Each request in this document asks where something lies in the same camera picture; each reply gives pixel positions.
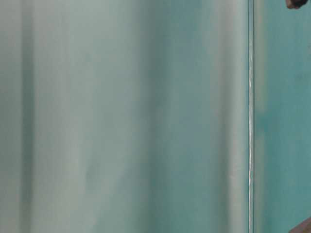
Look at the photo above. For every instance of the dark gripper finger tip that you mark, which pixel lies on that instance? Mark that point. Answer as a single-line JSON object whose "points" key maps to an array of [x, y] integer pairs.
{"points": [[295, 4]]}

